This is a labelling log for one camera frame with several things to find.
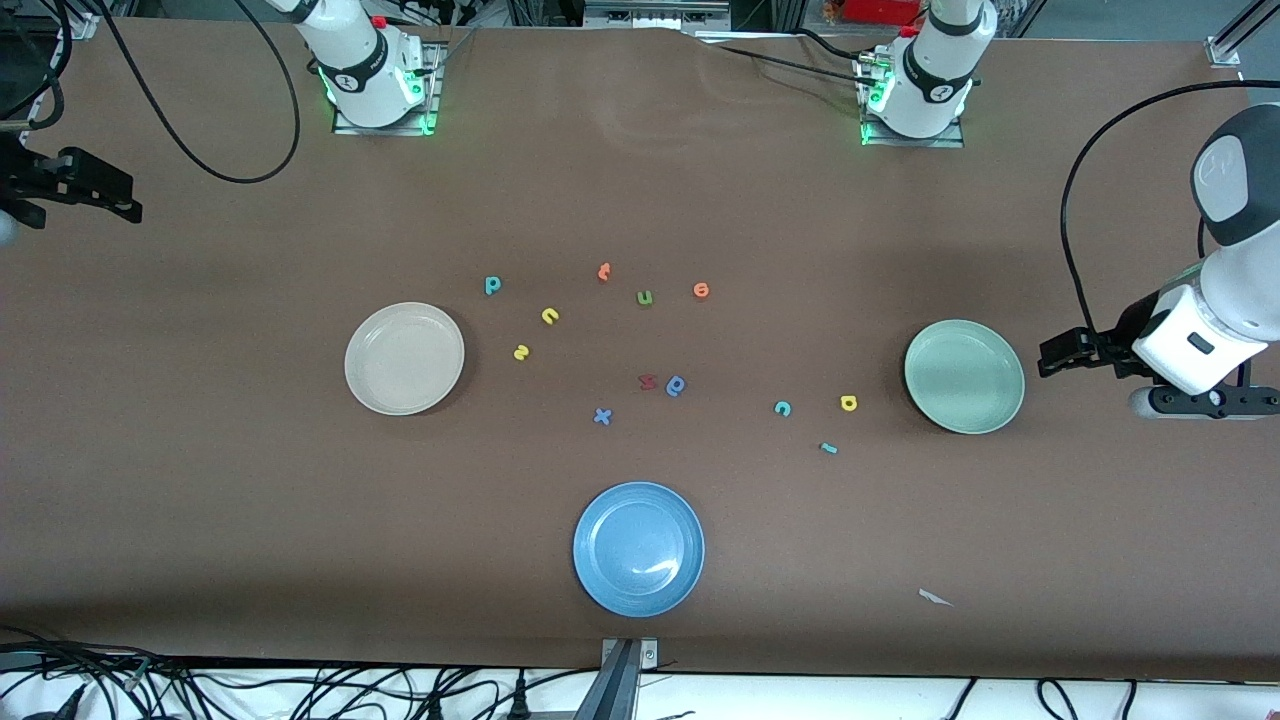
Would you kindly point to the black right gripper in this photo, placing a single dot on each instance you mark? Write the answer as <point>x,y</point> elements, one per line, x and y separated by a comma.
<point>30,180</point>

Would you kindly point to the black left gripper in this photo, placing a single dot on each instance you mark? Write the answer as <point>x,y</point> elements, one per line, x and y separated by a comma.
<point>1118,340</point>

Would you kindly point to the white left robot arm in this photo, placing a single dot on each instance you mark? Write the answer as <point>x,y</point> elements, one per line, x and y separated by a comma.
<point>930,75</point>

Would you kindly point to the green round plate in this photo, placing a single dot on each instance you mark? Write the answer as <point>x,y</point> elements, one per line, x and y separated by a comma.
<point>964,377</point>

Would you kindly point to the brown table cover sheet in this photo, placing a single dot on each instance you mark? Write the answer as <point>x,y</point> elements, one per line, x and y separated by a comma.
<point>200,450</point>

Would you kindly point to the white paper scrap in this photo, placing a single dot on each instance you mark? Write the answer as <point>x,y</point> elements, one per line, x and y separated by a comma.
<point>934,597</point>

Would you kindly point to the beige round plate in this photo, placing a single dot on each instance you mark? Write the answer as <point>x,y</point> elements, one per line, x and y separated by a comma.
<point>404,358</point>

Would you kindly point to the red box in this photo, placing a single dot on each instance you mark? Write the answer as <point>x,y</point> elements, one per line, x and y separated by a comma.
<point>880,10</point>

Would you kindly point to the blue foam letter a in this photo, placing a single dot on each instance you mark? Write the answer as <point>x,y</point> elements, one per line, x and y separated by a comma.
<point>677,386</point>

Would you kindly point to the blue round plate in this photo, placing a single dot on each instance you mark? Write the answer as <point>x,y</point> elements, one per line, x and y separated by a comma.
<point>639,549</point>

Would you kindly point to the black power plug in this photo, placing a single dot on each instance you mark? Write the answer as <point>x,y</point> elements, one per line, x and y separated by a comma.
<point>435,707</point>
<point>518,702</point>

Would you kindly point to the aluminium table edge rail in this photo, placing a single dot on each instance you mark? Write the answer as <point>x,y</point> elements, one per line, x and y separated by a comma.
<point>38,85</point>

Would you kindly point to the aluminium corner bracket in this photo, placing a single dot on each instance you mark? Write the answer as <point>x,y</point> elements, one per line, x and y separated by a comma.
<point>80,26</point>
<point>1223,52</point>

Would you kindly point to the metal table edge bracket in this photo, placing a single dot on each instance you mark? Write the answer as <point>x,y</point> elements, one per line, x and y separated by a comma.
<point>645,653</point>

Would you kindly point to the aluminium frame profile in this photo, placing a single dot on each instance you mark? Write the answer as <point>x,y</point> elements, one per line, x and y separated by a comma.
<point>655,12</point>

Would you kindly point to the grey camera mount bar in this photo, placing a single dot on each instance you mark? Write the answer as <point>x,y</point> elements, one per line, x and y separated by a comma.
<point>612,690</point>

